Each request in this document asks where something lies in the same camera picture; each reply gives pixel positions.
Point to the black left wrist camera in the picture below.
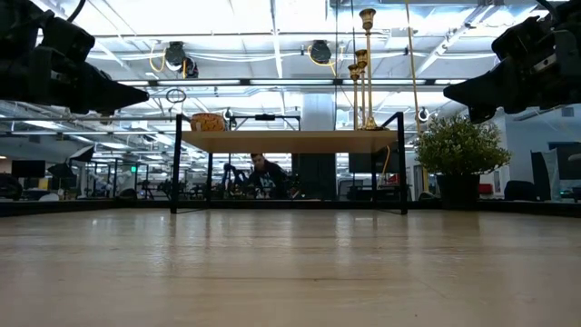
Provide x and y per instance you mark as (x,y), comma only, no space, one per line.
(68,41)

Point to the person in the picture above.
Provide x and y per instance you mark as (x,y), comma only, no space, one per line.
(268,175)

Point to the tall gold candlestick holder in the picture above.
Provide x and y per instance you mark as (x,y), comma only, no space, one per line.
(368,68)

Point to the orange patterned candle tin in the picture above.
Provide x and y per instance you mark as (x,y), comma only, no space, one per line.
(208,121)

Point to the green potted plant black pot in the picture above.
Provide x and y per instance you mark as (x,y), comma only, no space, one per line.
(460,145)

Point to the wooden shelf with black legs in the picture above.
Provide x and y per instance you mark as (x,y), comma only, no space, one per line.
(290,141)

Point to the black aluminium table frame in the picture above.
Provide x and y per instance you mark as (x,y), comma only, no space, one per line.
(522,207)

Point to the red box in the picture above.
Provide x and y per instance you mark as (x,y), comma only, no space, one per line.
(485,188)

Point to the black office chair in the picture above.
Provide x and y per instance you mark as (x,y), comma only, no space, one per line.
(519,191)

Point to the black background robot arm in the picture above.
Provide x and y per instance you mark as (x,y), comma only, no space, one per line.
(229,175)

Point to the black monitor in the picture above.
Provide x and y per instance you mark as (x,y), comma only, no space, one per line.
(569,163)
(363,162)
(28,168)

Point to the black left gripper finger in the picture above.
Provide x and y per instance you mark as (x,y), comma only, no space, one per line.
(113,93)

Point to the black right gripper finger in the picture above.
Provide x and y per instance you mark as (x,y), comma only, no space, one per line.
(485,88)

